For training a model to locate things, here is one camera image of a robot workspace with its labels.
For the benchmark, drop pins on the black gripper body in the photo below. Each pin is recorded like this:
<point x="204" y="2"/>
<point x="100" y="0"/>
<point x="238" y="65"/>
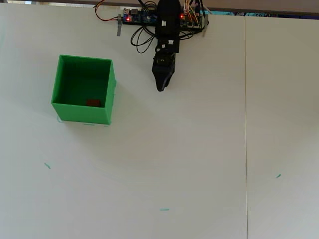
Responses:
<point x="164" y="58"/>

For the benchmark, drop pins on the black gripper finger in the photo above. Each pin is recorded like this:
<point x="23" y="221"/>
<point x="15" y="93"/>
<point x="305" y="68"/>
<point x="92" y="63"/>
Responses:
<point x="159" y="77"/>
<point x="170" y="76"/>

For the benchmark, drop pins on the red block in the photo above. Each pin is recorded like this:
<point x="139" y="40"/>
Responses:
<point x="93" y="102"/>

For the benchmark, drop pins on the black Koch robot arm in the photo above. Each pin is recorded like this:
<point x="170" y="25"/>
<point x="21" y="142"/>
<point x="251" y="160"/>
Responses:
<point x="168" y="15"/>

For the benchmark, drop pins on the green plastic bin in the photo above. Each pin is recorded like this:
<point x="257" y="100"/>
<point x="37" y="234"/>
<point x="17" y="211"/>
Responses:
<point x="82" y="114"/>

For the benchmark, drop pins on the circuit board with jumper plugs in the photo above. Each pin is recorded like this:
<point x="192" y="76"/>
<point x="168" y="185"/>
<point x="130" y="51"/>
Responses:
<point x="193" y="23"/>

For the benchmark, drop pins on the blue controller circuit board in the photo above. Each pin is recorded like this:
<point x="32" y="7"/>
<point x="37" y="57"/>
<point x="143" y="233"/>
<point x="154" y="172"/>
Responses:
<point x="139" y="18"/>

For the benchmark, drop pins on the grey tape strip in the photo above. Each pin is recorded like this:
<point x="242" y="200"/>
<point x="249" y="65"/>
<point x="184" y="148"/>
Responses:
<point x="119" y="27"/>

